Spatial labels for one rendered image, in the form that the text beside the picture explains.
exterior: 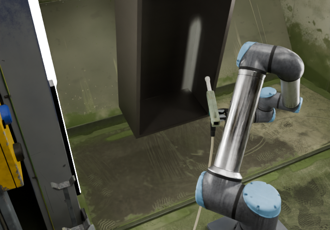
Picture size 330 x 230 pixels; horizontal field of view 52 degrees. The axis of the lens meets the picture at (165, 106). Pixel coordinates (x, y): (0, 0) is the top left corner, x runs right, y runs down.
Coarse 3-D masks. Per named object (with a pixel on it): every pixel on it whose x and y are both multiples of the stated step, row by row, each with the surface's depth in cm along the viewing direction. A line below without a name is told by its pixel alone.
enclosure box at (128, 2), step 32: (128, 0) 178; (160, 0) 214; (192, 0) 225; (224, 0) 203; (128, 32) 192; (160, 32) 231; (192, 32) 243; (224, 32) 212; (128, 64) 208; (160, 64) 250; (192, 64) 262; (128, 96) 227; (160, 96) 271; (192, 96) 273; (160, 128) 246
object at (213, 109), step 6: (210, 90) 215; (210, 96) 209; (210, 102) 204; (216, 102) 205; (210, 108) 200; (216, 108) 199; (210, 114) 197; (216, 114) 195; (210, 120) 207; (216, 120) 191; (210, 126) 208; (216, 126) 193
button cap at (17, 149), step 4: (16, 144) 89; (20, 144) 90; (16, 148) 88; (20, 148) 89; (16, 152) 88; (20, 152) 88; (16, 156) 88; (20, 156) 89; (24, 156) 91; (20, 160) 90
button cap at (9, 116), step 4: (4, 104) 84; (0, 108) 82; (4, 108) 82; (8, 108) 85; (0, 112) 82; (4, 112) 82; (8, 112) 82; (4, 116) 82; (8, 116) 82; (4, 120) 82; (8, 120) 82
